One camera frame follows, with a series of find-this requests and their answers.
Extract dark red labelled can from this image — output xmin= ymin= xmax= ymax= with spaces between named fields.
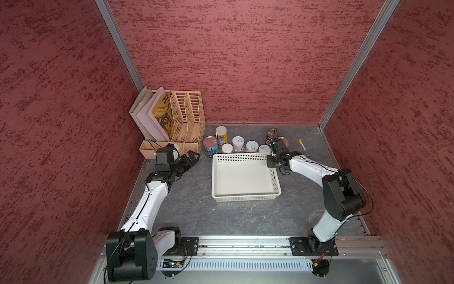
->
xmin=266 ymin=129 xmax=279 ymax=146

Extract white perforated plastic basket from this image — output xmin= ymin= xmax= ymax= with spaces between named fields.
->
xmin=212 ymin=153 xmax=281 ymax=202

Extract yellow labelled tall can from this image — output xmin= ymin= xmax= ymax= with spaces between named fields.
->
xmin=215 ymin=125 xmax=228 ymax=146

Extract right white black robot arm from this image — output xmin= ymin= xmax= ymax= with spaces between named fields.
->
xmin=267 ymin=139 xmax=367 ymax=254

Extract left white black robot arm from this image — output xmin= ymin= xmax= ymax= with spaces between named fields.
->
xmin=103 ymin=144 xmax=201 ymax=284

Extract small green can white lid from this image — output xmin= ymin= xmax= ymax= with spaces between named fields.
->
xmin=258 ymin=144 xmax=272 ymax=153

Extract yellow white marker pen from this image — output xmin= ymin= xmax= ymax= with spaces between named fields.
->
xmin=299 ymin=139 xmax=310 ymax=158

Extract small pink can middle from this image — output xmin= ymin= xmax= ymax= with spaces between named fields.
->
xmin=245 ymin=140 xmax=260 ymax=153

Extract small pink can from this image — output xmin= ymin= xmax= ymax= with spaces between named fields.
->
xmin=232 ymin=136 xmax=245 ymax=152
xmin=245 ymin=140 xmax=260 ymax=153

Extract small yellow can white lid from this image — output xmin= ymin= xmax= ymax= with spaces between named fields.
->
xmin=221 ymin=143 xmax=234 ymax=154

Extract small pink can rear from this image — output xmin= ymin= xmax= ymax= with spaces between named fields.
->
xmin=232 ymin=136 xmax=245 ymax=152

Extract beige plastic file organizer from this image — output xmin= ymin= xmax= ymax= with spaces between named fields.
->
xmin=140 ymin=90 xmax=206 ymax=159

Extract brown patterned magazine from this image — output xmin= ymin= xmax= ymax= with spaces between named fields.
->
xmin=151 ymin=91 xmax=175 ymax=141

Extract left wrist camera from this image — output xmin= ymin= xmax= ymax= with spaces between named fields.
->
xmin=155 ymin=143 xmax=180 ymax=164

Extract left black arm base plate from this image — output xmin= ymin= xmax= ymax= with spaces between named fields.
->
xmin=164 ymin=237 xmax=199 ymax=256

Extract aluminium front rail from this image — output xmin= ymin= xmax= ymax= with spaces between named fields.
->
xmin=102 ymin=235 xmax=389 ymax=260

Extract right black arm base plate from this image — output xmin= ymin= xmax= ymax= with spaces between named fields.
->
xmin=288 ymin=237 xmax=339 ymax=257

